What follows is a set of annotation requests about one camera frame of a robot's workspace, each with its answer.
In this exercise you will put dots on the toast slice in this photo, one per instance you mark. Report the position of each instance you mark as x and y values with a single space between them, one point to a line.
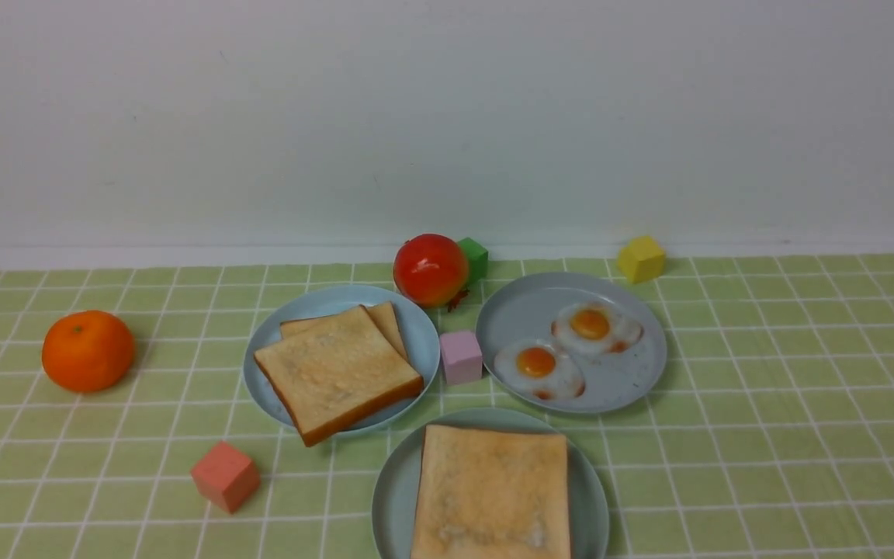
382 314
485 493
334 374

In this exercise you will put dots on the green checked tablecloth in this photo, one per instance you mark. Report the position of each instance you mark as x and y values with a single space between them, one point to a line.
770 434

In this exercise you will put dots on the yellow cube block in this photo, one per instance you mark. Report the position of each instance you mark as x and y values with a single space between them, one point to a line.
641 260

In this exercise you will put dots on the back fried egg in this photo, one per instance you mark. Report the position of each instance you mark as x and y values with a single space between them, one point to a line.
595 328

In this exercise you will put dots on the fried egg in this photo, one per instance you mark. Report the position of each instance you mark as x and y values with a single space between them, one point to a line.
539 368
595 328

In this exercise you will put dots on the grey plate with eggs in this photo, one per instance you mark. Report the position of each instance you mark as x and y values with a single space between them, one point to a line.
525 308

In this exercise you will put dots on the front left fried egg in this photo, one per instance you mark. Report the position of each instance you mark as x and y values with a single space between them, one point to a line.
539 368

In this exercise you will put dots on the pink cube block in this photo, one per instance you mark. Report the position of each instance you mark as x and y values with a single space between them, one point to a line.
462 358

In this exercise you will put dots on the green cube block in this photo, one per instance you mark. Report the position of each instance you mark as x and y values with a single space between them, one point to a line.
477 257

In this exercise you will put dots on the blue plate with toast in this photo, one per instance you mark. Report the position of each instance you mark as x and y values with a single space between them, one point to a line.
420 336

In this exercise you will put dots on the light teal front plate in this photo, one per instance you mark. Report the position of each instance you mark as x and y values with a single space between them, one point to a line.
397 488

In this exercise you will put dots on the red tomato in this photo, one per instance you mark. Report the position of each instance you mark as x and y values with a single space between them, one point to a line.
432 271

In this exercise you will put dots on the salmon red cube block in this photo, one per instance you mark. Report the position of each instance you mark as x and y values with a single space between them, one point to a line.
226 477

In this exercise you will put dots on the orange mandarin fruit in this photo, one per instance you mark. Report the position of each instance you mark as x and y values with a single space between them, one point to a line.
88 352

